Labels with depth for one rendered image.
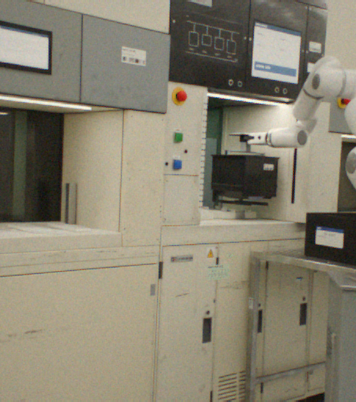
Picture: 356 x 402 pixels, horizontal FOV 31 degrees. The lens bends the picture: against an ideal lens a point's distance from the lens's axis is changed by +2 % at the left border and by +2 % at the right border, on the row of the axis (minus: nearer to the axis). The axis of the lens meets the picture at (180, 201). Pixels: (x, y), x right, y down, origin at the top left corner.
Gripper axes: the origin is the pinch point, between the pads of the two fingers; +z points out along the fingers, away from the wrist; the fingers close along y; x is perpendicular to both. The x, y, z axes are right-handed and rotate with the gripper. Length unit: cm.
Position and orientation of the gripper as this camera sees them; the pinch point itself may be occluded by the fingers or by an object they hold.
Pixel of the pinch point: (246, 138)
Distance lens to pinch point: 288.1
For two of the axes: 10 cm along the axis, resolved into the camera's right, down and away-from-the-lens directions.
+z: -6.4, -0.6, 7.7
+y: 7.7, 0.1, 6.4
